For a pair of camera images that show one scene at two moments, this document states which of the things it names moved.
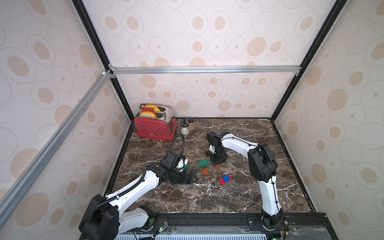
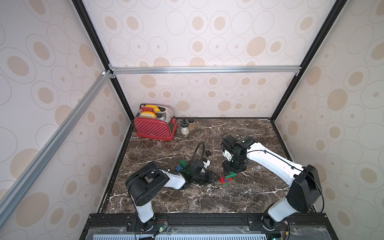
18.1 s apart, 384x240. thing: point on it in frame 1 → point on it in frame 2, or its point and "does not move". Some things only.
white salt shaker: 184,130 does not move
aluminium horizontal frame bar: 199,69 does not move
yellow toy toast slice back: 155,108 does not move
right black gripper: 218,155 → 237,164
